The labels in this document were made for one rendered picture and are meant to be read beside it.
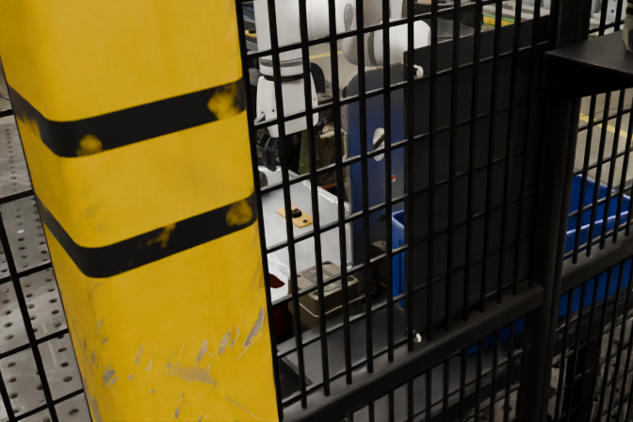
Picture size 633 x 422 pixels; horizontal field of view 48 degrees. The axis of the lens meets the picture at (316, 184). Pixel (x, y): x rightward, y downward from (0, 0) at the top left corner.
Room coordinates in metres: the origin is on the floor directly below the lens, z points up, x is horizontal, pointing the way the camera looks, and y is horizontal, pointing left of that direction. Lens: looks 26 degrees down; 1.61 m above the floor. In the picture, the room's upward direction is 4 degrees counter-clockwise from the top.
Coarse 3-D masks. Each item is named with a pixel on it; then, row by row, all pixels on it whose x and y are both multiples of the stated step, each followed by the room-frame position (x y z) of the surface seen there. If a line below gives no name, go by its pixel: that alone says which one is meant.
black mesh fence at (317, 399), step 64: (384, 0) 0.55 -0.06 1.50; (576, 0) 0.66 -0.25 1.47; (384, 64) 0.55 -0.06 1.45; (512, 64) 0.63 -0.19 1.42; (256, 128) 0.49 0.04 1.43; (384, 128) 0.55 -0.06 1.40; (448, 128) 0.59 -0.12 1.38; (512, 128) 0.63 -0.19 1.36; (576, 128) 0.67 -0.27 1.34; (256, 192) 0.48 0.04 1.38; (448, 192) 0.59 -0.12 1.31; (320, 256) 0.51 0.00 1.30; (384, 256) 0.55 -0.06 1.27; (448, 256) 0.59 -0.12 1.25; (576, 256) 0.70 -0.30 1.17; (320, 320) 0.51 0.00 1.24; (448, 320) 0.59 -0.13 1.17; (512, 320) 0.64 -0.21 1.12; (576, 320) 0.72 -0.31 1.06; (0, 384) 0.37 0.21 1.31; (320, 384) 0.51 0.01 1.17; (384, 384) 0.53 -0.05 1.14
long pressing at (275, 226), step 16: (272, 176) 1.34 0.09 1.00; (272, 192) 1.26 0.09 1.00; (304, 192) 1.25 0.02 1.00; (320, 192) 1.24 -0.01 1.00; (272, 208) 1.19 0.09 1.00; (304, 208) 1.18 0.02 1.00; (320, 208) 1.18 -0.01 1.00; (336, 208) 1.18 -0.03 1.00; (272, 224) 1.13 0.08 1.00; (320, 224) 1.12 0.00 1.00; (272, 240) 1.07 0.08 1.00; (304, 240) 1.06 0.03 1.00; (320, 240) 1.06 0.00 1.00; (336, 240) 1.06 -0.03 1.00; (272, 256) 1.02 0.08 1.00; (288, 256) 1.01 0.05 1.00; (304, 256) 1.01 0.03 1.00; (336, 256) 1.01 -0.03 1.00; (288, 272) 0.97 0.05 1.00
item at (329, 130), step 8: (328, 128) 1.41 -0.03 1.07; (320, 136) 1.37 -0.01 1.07; (328, 136) 1.38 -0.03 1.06; (344, 136) 1.40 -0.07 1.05; (320, 144) 1.37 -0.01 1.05; (328, 144) 1.38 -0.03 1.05; (344, 144) 1.40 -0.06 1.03; (320, 152) 1.37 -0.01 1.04; (328, 152) 1.38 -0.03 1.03; (344, 152) 1.40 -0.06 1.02; (320, 160) 1.37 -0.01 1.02; (328, 160) 1.38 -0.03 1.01; (320, 176) 1.37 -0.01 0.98; (328, 176) 1.38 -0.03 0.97; (344, 176) 1.40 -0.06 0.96; (320, 184) 1.36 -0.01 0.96; (328, 184) 1.38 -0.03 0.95; (336, 192) 1.39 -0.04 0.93; (344, 192) 1.40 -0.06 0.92; (344, 200) 1.40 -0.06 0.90
